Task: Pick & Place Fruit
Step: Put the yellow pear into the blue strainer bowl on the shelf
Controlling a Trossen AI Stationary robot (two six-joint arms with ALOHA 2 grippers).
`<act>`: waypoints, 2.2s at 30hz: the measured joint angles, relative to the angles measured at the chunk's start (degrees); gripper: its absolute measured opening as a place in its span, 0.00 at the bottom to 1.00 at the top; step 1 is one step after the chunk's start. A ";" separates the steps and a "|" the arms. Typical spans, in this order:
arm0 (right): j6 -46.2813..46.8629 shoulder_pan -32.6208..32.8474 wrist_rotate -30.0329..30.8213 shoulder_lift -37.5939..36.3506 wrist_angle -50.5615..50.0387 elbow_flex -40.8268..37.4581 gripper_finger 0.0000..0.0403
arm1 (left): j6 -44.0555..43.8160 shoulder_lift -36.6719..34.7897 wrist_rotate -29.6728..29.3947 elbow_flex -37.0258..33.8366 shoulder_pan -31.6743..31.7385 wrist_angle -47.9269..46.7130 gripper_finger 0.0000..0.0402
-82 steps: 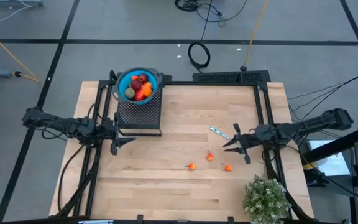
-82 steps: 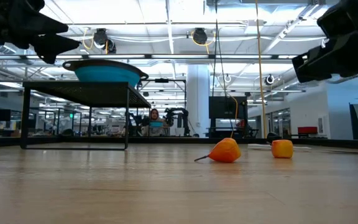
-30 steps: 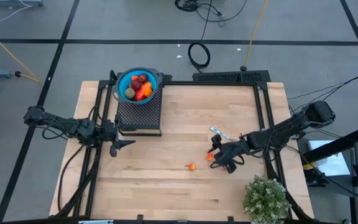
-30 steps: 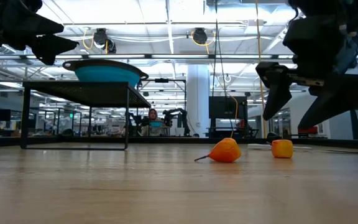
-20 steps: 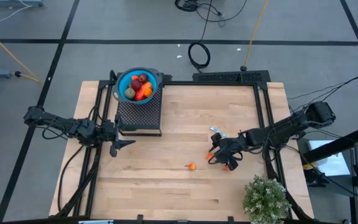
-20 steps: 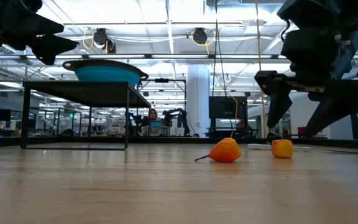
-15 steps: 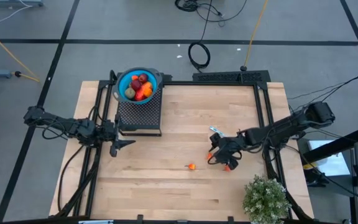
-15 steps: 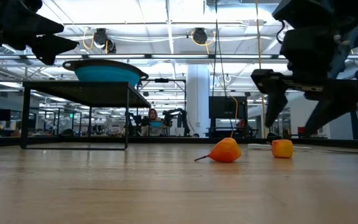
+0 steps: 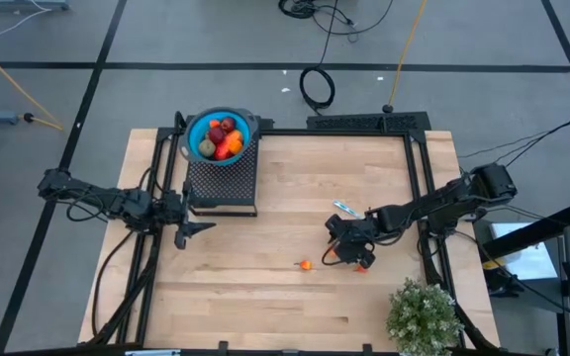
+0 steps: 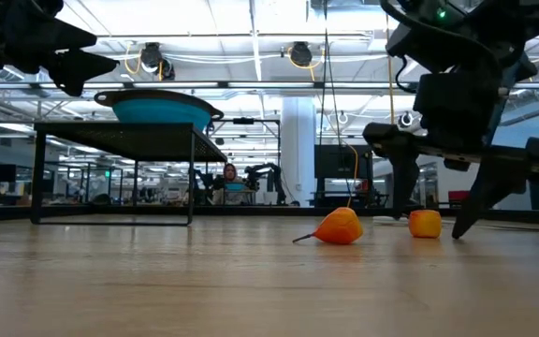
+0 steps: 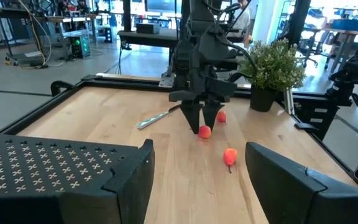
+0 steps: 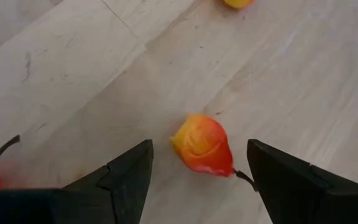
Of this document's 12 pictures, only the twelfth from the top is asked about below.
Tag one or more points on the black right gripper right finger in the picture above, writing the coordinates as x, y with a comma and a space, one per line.
291, 193

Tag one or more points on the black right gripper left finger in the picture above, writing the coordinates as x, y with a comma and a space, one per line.
120, 186

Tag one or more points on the yellow-orange cube fruit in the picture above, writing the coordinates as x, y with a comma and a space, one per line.
204, 146

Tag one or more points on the teardrop orange fruit with stem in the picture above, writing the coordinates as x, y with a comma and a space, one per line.
238, 2

